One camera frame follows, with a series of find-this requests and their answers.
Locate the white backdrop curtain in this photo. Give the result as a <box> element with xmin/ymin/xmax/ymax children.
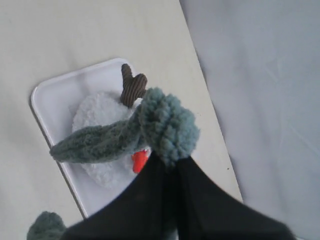
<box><xmin>180</xmin><ymin>0</ymin><xmax>320</xmax><ymax>240</ymax></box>

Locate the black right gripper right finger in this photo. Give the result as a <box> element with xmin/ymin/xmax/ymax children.
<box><xmin>176</xmin><ymin>157</ymin><xmax>295</xmax><ymax>240</ymax></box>

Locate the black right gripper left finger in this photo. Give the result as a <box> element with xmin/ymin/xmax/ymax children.
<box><xmin>61</xmin><ymin>152</ymin><xmax>178</xmax><ymax>240</ymax></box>

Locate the teal fleece scarf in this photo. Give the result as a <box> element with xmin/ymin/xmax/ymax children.
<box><xmin>26</xmin><ymin>88</ymin><xmax>199</xmax><ymax>240</ymax></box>

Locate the white snowman plush toy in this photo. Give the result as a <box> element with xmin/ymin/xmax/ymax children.
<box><xmin>72</xmin><ymin>63</ymin><xmax>150</xmax><ymax>189</ymax></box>

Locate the white plastic tray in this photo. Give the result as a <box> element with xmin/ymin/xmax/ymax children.
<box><xmin>30</xmin><ymin>58</ymin><xmax>149</xmax><ymax>217</ymax></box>

